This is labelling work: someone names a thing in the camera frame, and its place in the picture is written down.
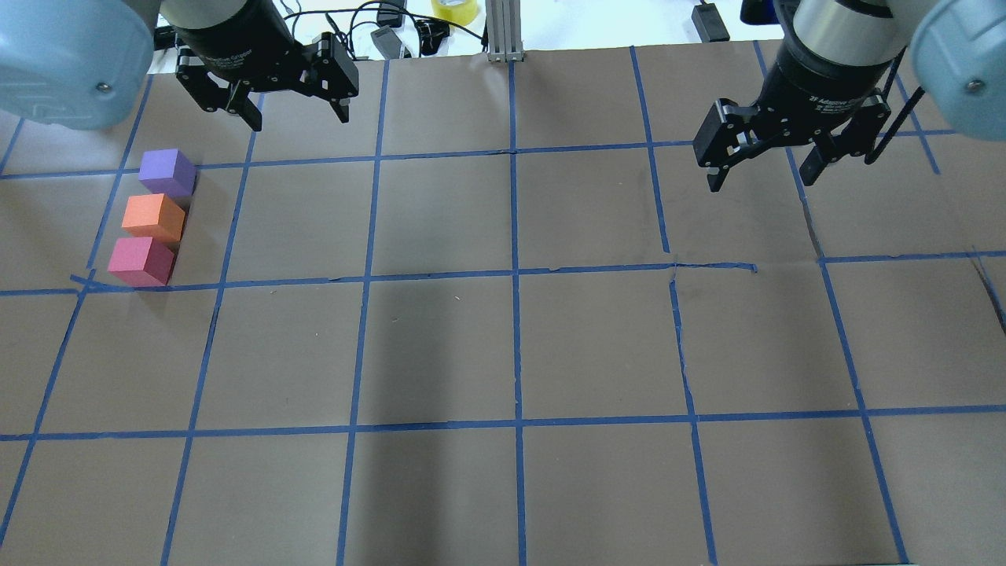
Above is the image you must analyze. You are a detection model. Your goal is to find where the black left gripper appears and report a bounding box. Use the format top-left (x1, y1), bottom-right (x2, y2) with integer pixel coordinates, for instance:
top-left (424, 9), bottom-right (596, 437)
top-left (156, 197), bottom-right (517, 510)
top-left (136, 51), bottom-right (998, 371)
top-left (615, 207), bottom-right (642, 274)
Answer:
top-left (169, 1), bottom-right (359, 132)

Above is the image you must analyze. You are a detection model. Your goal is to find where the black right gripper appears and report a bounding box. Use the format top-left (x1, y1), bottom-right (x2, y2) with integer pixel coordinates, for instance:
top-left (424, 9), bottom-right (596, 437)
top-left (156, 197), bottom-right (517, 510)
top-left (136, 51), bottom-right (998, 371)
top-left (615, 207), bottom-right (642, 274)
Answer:
top-left (692, 43), bottom-right (890, 193)

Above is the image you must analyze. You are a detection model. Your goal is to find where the orange foam block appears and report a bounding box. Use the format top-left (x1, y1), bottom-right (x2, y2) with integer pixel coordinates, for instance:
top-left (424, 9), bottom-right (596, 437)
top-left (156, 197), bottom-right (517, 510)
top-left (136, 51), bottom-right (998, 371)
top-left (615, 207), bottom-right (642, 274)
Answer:
top-left (121, 193), bottom-right (186, 244)

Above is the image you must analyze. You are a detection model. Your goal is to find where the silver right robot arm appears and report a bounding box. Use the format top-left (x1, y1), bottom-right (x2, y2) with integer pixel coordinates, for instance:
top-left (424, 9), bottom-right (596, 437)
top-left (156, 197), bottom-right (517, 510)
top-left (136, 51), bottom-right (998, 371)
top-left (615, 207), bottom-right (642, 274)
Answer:
top-left (692, 1), bottom-right (1005, 193)

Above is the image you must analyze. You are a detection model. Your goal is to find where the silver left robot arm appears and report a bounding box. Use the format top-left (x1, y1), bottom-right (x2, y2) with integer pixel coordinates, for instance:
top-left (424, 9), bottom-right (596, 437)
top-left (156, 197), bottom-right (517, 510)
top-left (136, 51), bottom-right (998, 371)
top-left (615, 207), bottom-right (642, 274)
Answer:
top-left (1, 1), bottom-right (359, 131)

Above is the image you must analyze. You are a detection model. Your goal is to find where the purple foam block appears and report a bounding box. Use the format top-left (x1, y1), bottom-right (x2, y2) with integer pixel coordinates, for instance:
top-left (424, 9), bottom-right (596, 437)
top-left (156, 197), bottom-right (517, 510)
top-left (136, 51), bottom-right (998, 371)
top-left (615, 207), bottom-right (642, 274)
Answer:
top-left (138, 148), bottom-right (198, 198)

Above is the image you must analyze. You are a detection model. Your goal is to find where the black power adapter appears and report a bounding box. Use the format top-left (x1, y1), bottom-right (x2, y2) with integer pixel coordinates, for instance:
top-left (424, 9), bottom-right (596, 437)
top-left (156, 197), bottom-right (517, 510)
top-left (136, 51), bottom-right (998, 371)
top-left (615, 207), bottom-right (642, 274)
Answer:
top-left (691, 1), bottom-right (732, 43)

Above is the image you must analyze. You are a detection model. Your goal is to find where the yellow tape roll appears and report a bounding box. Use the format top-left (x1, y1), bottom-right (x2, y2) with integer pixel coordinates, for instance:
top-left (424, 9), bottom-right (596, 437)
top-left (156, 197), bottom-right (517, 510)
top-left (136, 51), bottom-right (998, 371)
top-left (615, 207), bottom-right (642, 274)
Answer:
top-left (430, 0), bottom-right (479, 26)

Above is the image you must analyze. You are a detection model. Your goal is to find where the pink foam block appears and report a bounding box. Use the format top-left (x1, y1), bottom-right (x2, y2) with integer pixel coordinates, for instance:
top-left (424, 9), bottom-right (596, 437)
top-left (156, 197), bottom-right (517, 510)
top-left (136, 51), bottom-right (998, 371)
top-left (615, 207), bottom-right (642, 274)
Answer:
top-left (107, 237), bottom-right (175, 288)

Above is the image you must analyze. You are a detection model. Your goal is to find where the aluminium frame post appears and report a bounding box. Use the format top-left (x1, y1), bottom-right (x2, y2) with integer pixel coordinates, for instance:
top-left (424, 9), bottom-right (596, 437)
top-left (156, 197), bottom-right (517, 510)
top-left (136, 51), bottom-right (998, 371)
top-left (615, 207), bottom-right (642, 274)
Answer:
top-left (484, 0), bottom-right (525, 64)

